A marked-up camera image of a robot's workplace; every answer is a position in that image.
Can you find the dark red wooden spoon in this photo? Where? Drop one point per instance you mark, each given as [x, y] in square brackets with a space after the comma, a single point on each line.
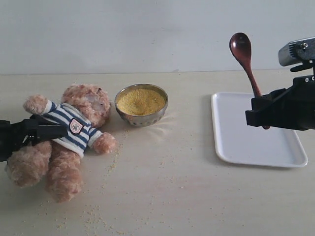
[241, 48]

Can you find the steel bowl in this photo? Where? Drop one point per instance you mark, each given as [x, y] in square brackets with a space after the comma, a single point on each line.
[142, 121]

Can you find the white plastic tray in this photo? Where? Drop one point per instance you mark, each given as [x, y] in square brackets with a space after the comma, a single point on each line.
[238, 143]

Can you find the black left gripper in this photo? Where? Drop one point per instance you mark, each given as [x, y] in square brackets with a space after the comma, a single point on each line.
[34, 130]

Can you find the yellow millet grains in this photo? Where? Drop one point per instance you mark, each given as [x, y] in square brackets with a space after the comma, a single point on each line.
[141, 102]

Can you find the teddy bear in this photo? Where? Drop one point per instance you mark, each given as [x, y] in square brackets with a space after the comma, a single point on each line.
[83, 110]

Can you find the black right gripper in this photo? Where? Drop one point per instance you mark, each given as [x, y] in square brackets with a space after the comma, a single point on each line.
[292, 108]

